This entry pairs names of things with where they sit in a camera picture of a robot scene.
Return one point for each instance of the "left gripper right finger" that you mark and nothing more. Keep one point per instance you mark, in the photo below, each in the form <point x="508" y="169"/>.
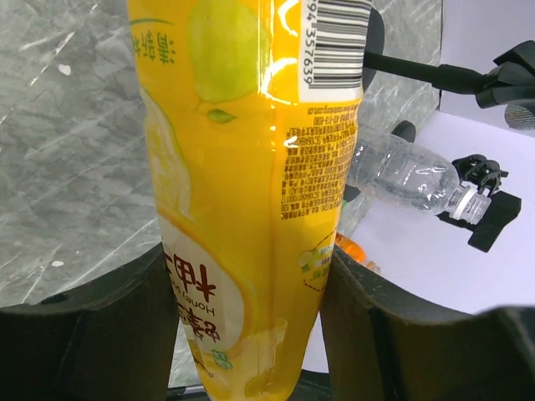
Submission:
<point x="384" y="343"/>

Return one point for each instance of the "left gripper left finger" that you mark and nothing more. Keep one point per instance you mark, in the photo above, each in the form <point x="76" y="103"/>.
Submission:
<point x="109" y="339"/>

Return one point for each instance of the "yellow juice bottle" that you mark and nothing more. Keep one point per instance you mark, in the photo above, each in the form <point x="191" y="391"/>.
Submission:
<point x="250" y="125"/>

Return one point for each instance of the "orange pill bottle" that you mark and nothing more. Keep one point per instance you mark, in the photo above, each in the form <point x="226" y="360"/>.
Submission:
<point x="356" y="252"/>

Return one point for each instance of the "small clear open bottle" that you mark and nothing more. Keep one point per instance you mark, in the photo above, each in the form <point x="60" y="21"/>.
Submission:
<point x="408" y="176"/>

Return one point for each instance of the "right black microphone stand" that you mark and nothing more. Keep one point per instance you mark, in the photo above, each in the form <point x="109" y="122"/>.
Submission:
<point x="486" y="175"/>

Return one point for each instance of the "black microphone stand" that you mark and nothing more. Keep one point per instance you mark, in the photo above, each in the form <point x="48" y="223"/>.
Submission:
<point x="486" y="175"/>
<point x="494" y="41"/>

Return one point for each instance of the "center black microphone stand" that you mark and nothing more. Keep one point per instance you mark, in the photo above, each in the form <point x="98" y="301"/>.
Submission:
<point x="494" y="41"/>

